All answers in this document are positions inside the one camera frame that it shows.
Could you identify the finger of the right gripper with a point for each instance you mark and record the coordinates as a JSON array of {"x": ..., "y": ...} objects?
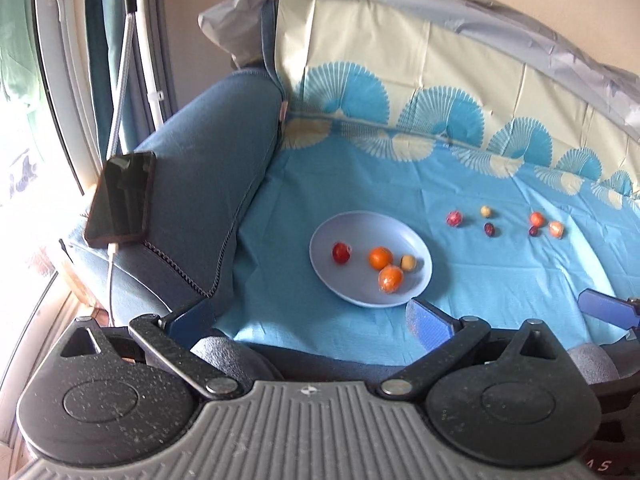
[{"x": 621, "y": 313}]

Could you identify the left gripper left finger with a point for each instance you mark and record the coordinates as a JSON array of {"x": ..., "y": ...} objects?
[{"x": 166, "y": 342}]

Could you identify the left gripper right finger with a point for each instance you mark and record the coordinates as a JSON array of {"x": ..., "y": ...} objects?
[{"x": 450, "y": 343}]

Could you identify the orange tangerine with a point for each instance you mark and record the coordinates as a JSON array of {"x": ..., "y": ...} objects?
[
  {"x": 380, "y": 257},
  {"x": 537, "y": 219}
]

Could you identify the orange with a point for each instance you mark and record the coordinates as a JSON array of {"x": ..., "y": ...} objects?
[
  {"x": 556, "y": 229},
  {"x": 390, "y": 279}
]

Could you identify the dark red jujube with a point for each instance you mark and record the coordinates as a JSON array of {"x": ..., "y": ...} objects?
[{"x": 489, "y": 229}]

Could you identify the red cherry tomato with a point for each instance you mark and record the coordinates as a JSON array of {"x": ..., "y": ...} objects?
[{"x": 341, "y": 253}]

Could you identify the wrapped orange in plate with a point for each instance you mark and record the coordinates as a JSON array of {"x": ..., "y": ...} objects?
[{"x": 390, "y": 279}]

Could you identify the small tan longan in plate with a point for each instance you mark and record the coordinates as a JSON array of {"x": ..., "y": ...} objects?
[{"x": 408, "y": 263}]

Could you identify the light blue plate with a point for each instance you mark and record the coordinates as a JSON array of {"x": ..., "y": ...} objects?
[{"x": 355, "y": 281}]

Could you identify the wrapped pink lychee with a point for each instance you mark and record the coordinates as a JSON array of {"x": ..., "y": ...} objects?
[{"x": 455, "y": 218}]

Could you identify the black smartphone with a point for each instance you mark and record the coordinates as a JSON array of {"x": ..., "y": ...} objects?
[{"x": 121, "y": 206}]

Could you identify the blue patterned sofa cloth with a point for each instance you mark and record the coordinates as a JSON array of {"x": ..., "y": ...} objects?
[{"x": 394, "y": 114}]

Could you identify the grey plastic cover sheet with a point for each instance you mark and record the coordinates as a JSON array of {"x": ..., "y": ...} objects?
[{"x": 234, "y": 26}]

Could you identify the dark green curtain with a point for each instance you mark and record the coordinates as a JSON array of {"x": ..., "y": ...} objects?
[{"x": 150, "y": 93}]

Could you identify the white window frame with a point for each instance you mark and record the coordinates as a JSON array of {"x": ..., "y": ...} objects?
[{"x": 61, "y": 46}]

